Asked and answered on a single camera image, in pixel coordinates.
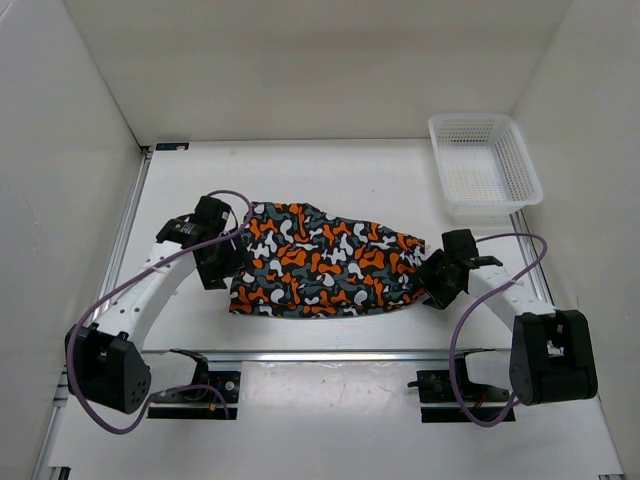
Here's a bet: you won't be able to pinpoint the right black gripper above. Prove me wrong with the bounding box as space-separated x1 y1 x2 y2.
408 248 462 310

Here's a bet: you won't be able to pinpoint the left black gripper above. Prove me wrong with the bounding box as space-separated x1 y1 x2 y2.
197 227 254 290

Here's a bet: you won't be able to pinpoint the orange camouflage shorts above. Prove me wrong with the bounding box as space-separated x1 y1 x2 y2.
229 202 428 318

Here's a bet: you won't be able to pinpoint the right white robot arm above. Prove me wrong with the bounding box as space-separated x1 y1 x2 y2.
418 229 598 406

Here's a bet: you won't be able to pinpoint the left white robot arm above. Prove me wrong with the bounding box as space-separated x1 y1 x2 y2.
65 194 245 414

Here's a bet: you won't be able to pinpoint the white plastic basket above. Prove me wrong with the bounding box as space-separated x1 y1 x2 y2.
428 113 543 219

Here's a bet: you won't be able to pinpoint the black corner label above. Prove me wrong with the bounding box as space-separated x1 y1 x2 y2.
155 142 190 151

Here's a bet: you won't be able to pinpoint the aluminium right side rail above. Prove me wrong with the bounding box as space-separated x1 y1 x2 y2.
510 210 553 303

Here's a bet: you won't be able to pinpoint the aluminium rail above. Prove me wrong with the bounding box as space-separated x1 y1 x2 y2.
98 146 154 299
142 348 511 364
510 210 553 303

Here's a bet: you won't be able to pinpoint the aluminium left side rail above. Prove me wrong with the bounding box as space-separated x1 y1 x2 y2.
98 146 154 299

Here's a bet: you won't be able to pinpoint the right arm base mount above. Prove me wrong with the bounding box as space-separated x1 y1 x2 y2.
407 352 510 424

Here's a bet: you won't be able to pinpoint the aluminium front rail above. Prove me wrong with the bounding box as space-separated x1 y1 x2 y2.
142 348 511 364

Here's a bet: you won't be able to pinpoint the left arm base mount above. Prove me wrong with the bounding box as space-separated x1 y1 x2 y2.
145 349 241 421

